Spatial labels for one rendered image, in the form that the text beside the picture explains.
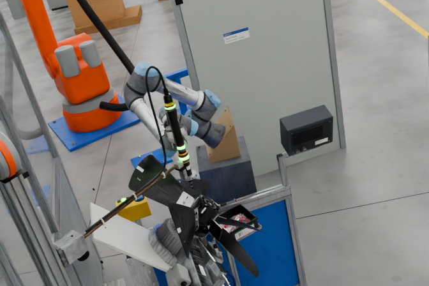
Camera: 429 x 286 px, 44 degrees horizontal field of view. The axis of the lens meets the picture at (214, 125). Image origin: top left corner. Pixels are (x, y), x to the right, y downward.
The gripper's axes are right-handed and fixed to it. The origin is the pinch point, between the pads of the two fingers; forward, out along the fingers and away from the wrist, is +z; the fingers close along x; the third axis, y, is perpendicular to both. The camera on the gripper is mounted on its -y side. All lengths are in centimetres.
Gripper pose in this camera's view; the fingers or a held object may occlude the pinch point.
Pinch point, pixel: (179, 138)
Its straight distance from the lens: 224.7
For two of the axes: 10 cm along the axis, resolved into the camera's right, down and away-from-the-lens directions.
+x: -9.4, 3.0, -1.4
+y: 2.1, 8.7, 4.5
